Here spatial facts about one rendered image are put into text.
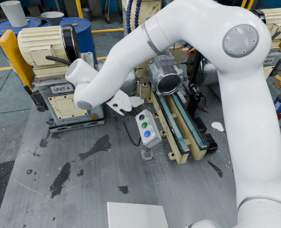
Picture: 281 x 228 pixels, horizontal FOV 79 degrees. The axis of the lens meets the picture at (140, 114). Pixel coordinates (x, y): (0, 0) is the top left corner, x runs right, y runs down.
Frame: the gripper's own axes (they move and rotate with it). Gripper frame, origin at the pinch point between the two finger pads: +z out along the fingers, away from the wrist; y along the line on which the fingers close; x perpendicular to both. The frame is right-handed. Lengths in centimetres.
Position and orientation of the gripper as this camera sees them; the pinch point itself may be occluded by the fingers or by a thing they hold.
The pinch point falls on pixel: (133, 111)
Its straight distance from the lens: 76.3
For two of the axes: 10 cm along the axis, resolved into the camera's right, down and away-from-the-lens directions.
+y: -2.3, -7.0, 6.7
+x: -7.7, 5.6, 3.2
